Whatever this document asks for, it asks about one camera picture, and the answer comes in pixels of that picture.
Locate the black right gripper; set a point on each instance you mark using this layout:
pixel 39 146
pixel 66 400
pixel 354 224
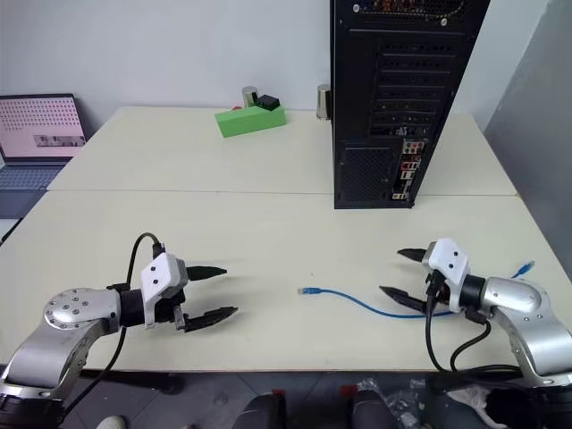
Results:
pixel 437 290

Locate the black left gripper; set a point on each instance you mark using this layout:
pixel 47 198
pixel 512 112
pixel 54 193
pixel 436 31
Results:
pixel 179 304

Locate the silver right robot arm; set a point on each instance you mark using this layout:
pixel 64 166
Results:
pixel 532 322

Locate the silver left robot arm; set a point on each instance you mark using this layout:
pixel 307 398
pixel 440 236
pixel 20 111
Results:
pixel 67 313

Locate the clear crumpled plastic bag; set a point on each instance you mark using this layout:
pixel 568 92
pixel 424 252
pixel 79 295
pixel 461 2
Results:
pixel 409 402

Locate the dark rounded shape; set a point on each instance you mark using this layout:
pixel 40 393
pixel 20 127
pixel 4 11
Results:
pixel 373 411
pixel 264 413

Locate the white crumpled paper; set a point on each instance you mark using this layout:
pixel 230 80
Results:
pixel 469 397

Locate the white shoe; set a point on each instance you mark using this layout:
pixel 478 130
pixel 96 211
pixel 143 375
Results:
pixel 111 423

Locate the green rectangular box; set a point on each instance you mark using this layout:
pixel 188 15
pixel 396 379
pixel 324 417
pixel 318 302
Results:
pixel 248 120

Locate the black computer tower case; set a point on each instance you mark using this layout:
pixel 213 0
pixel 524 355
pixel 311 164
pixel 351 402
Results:
pixel 402 89

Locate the tall silver metal cylinder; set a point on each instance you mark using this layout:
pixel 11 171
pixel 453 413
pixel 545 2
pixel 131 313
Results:
pixel 322 102

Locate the small black block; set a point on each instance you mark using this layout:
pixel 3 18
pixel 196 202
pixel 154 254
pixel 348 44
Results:
pixel 268 102

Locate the short silver metal cylinder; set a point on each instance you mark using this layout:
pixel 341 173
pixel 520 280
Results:
pixel 249 95

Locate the open grey laptop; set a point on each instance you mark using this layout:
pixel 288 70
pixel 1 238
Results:
pixel 36 134

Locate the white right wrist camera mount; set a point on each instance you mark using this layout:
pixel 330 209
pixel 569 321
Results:
pixel 451 263

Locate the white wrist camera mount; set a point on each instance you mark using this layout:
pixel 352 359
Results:
pixel 451 263
pixel 161 277

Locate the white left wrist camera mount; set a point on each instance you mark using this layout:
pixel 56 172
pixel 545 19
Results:
pixel 161 277

